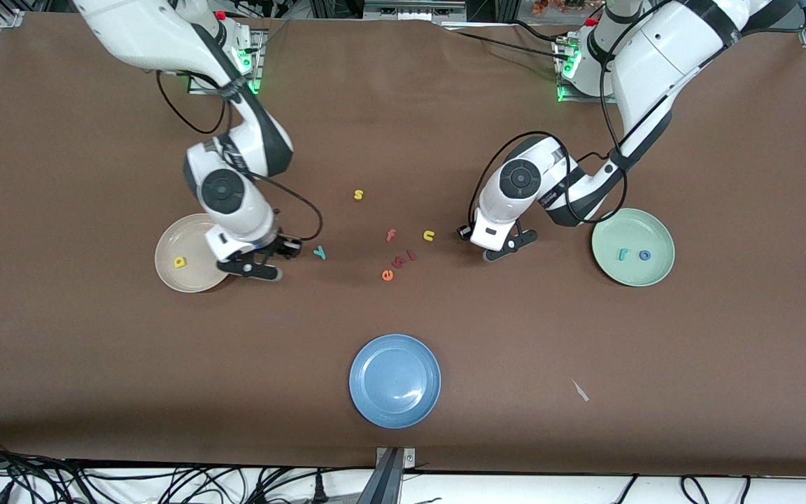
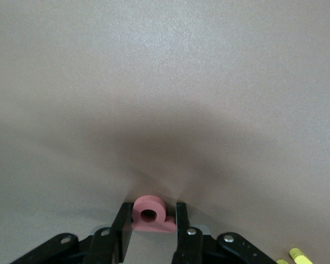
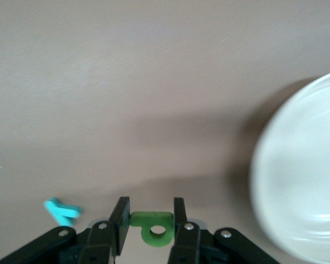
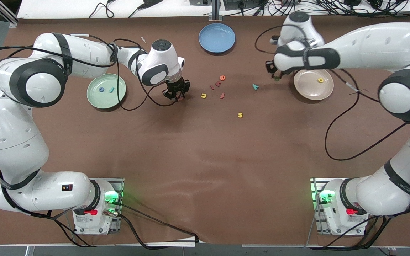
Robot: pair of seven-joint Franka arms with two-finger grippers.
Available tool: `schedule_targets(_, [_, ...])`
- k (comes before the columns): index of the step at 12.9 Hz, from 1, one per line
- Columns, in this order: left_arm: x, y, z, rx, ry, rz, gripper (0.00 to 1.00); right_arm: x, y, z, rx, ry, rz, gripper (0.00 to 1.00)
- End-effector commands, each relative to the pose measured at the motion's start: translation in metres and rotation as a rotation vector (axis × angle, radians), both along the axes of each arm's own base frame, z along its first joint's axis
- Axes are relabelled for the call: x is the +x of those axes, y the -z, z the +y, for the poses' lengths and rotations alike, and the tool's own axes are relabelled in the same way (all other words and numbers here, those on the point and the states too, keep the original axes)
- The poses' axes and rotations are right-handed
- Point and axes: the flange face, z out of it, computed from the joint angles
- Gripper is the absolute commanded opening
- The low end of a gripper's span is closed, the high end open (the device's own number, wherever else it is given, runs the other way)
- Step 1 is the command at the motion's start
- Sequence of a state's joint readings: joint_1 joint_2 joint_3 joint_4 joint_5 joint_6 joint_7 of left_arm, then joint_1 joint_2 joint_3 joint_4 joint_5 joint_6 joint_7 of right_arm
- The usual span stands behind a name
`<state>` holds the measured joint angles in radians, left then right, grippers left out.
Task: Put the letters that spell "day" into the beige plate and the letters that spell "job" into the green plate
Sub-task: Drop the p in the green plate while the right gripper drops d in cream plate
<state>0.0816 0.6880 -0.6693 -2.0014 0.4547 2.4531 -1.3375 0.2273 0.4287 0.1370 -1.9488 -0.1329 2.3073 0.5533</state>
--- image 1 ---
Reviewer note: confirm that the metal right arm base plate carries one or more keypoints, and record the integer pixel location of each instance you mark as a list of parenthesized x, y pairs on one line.
[(259, 49)]

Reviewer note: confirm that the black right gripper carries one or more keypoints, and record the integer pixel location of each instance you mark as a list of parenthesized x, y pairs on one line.
[(283, 246)]

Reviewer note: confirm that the blue round plate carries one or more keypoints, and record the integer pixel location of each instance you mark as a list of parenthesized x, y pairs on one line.
[(394, 381)]

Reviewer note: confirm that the brown paper table cover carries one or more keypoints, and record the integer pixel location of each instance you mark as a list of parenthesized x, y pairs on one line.
[(95, 350)]

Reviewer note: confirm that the orange decorative item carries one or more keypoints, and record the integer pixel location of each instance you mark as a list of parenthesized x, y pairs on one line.
[(557, 5)]

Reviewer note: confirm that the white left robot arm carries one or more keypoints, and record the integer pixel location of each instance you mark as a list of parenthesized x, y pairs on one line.
[(518, 178)]

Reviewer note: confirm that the grey metal camera post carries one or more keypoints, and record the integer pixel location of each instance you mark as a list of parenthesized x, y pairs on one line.
[(390, 483)]

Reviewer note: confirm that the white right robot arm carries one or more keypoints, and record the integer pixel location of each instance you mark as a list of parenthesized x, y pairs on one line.
[(224, 192)]

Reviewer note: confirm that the green round plate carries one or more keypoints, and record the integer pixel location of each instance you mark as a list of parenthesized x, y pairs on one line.
[(632, 231)]

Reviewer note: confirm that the grey metal box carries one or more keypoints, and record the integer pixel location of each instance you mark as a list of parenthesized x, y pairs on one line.
[(413, 8)]

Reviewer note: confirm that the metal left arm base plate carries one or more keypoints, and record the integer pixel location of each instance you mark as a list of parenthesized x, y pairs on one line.
[(578, 99)]

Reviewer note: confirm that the beige round plate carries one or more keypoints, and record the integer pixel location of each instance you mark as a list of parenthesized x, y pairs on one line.
[(186, 238)]

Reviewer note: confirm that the cyan foam letter y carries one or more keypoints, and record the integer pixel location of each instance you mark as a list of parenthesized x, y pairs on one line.
[(319, 253)]

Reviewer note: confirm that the small white paper scrap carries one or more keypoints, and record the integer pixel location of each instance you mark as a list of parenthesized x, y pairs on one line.
[(580, 390)]

